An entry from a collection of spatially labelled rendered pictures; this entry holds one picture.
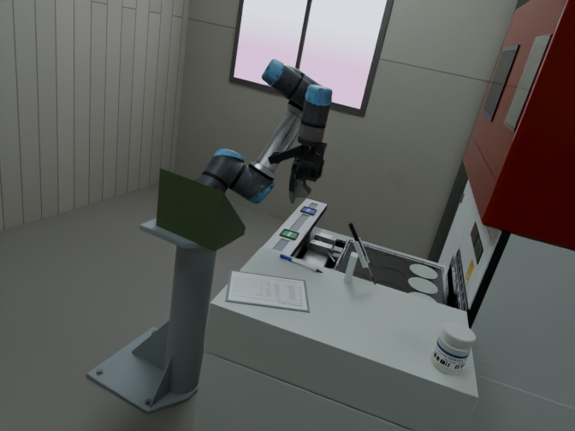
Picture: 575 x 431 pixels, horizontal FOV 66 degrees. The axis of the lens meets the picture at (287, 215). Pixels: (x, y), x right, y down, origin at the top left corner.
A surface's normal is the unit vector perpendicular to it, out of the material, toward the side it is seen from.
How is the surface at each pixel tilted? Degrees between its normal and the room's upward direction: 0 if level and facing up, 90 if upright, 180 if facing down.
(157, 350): 90
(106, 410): 0
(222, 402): 90
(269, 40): 90
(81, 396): 0
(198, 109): 90
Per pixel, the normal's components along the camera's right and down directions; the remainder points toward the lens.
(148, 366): 0.18, -0.91
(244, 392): -0.30, 0.32
